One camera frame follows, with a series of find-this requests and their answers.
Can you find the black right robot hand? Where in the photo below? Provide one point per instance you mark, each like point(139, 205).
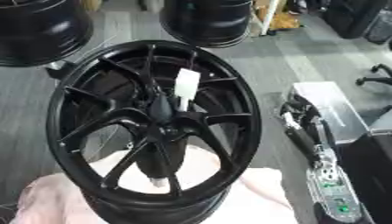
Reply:
point(302, 143)

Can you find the white pin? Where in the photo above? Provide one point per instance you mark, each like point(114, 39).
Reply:
point(187, 83)

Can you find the black wheel rim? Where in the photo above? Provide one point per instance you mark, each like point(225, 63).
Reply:
point(209, 20)
point(38, 29)

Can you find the black spoked wheel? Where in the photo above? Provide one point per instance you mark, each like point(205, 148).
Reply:
point(109, 192)

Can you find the black cabinet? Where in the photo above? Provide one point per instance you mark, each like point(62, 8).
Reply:
point(372, 169)

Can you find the tan cardboard box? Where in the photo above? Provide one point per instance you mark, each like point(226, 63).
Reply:
point(283, 21)

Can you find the black bag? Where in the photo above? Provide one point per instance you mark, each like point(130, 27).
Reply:
point(352, 17)

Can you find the pink cloth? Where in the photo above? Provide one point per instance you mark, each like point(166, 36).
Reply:
point(51, 198)

